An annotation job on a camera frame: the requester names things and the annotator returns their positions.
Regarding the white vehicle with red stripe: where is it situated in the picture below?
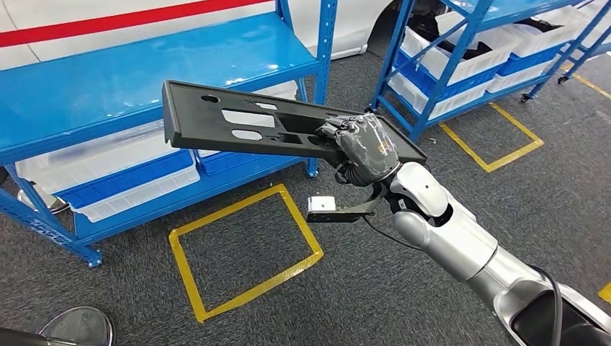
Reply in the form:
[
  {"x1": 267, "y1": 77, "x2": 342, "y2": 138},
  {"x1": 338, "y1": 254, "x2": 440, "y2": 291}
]
[{"x1": 0, "y1": 0, "x2": 397, "y2": 73}]

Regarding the blue wheeled bin rack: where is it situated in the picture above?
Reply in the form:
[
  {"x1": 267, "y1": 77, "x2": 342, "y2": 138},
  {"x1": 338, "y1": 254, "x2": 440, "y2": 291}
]
[
  {"x1": 556, "y1": 0, "x2": 611, "y2": 86},
  {"x1": 370, "y1": 0, "x2": 605, "y2": 143}
]

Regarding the black plastic panel part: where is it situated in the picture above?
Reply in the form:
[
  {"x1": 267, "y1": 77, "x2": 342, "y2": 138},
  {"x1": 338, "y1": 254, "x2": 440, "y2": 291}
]
[{"x1": 161, "y1": 79, "x2": 428, "y2": 168}]

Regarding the clear plastic bin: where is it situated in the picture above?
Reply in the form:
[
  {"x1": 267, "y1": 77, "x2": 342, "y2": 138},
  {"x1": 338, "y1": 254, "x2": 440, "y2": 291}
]
[{"x1": 14, "y1": 119, "x2": 192, "y2": 195}]

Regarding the blue plastic bin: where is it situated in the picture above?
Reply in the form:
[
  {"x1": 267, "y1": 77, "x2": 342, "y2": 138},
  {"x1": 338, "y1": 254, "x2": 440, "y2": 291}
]
[
  {"x1": 496, "y1": 45, "x2": 565, "y2": 77},
  {"x1": 196, "y1": 151, "x2": 261, "y2": 177},
  {"x1": 57, "y1": 150, "x2": 197, "y2": 210},
  {"x1": 395, "y1": 50, "x2": 499, "y2": 102}
]

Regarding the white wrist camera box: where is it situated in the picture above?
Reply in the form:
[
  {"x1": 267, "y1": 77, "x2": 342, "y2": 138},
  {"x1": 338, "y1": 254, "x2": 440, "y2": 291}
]
[{"x1": 308, "y1": 196, "x2": 339, "y2": 214}]

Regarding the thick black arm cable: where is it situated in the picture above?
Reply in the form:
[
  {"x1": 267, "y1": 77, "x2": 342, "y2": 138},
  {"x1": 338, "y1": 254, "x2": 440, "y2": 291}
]
[{"x1": 528, "y1": 265, "x2": 565, "y2": 346}]

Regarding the chrome round base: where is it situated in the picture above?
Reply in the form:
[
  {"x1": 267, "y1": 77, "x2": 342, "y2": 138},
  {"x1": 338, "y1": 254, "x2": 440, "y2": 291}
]
[
  {"x1": 17, "y1": 188, "x2": 70, "y2": 215},
  {"x1": 37, "y1": 306, "x2": 115, "y2": 346}
]

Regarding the thin black cable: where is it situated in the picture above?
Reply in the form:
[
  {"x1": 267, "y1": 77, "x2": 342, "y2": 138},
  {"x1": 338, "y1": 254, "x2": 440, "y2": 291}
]
[{"x1": 362, "y1": 216, "x2": 425, "y2": 252}]

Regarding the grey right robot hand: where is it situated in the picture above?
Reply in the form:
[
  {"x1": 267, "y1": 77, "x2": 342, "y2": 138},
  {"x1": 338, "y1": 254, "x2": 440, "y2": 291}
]
[{"x1": 315, "y1": 112, "x2": 402, "y2": 186}]

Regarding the black camera bracket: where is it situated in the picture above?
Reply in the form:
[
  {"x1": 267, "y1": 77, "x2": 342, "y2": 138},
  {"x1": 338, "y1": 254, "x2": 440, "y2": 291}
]
[{"x1": 306, "y1": 183, "x2": 390, "y2": 224}]

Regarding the large blue metal shelf rack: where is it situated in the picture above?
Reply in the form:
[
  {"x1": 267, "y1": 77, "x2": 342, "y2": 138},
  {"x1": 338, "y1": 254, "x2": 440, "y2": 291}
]
[{"x1": 0, "y1": 0, "x2": 340, "y2": 268}]

